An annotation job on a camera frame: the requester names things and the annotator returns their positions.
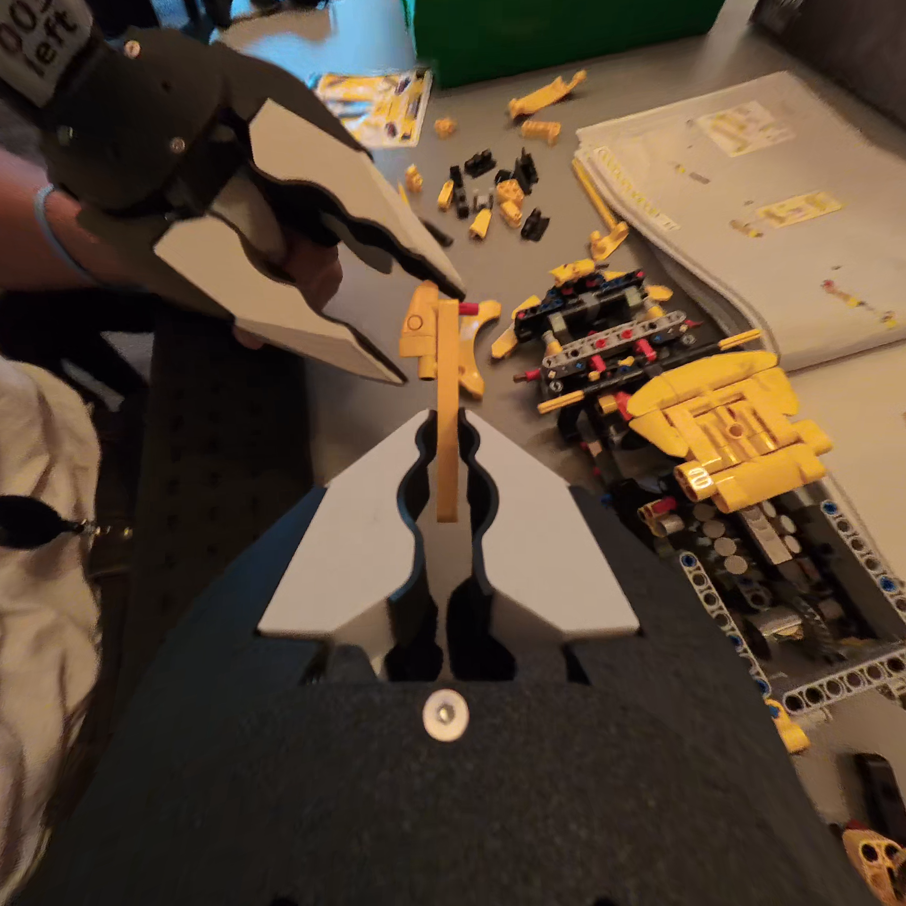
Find yellow wheel arch panel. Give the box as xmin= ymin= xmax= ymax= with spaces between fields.
xmin=459 ymin=299 xmax=502 ymax=399

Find person's left hand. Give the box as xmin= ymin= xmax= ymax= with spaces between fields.
xmin=279 ymin=234 xmax=345 ymax=312

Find open instruction booklet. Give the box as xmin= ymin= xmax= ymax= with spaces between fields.
xmin=572 ymin=71 xmax=906 ymax=603

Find black perforated foam pad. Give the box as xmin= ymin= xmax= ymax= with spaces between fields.
xmin=113 ymin=304 xmax=316 ymax=709

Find black harness strap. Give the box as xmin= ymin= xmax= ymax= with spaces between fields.
xmin=0 ymin=495 xmax=132 ymax=549

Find green storage bin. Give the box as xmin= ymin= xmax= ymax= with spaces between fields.
xmin=400 ymin=0 xmax=726 ymax=89

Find person's left forearm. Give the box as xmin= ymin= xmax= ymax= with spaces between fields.
xmin=0 ymin=149 xmax=171 ymax=291

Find yellow rod with connector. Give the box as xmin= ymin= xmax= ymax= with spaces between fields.
xmin=572 ymin=157 xmax=629 ymax=263

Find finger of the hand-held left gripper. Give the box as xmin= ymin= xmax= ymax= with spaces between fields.
xmin=248 ymin=98 xmax=467 ymax=300
xmin=153 ymin=212 xmax=409 ymax=387

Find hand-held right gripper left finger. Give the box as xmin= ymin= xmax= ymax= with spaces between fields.
xmin=258 ymin=409 xmax=441 ymax=682

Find partly built yellow toy car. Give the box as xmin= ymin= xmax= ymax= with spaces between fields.
xmin=490 ymin=258 xmax=906 ymax=755

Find small yellow curved panel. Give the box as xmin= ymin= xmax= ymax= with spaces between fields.
xmin=398 ymin=281 xmax=441 ymax=362

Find blue-grey wristband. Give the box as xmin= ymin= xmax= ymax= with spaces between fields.
xmin=34 ymin=184 xmax=100 ymax=280

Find long yellow holed beam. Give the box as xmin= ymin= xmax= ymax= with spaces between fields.
xmin=435 ymin=299 xmax=462 ymax=525

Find yellow black brick subassembly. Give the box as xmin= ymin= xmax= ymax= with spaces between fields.
xmin=841 ymin=752 xmax=906 ymax=906

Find yellow curved liftarm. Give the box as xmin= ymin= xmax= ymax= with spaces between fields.
xmin=508 ymin=69 xmax=588 ymax=121

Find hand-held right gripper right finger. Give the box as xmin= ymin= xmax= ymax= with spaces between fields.
xmin=446 ymin=408 xmax=642 ymax=682

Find grey desk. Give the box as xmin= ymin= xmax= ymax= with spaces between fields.
xmin=219 ymin=0 xmax=906 ymax=906

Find scattered loose brick pieces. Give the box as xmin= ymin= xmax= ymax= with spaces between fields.
xmin=400 ymin=117 xmax=563 ymax=245

